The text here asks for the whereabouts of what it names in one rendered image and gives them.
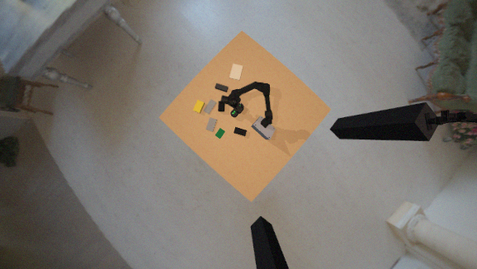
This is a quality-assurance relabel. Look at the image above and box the pale cream flat rectangular card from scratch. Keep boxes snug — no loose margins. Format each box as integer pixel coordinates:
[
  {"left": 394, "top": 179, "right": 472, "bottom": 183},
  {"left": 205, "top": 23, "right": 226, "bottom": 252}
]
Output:
[{"left": 229, "top": 64, "right": 243, "bottom": 80}]

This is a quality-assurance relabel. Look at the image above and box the yellow rectangular block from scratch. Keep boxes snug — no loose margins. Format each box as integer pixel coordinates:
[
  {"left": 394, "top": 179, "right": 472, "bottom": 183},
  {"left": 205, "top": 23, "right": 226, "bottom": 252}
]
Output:
[{"left": 193, "top": 100, "right": 205, "bottom": 113}]

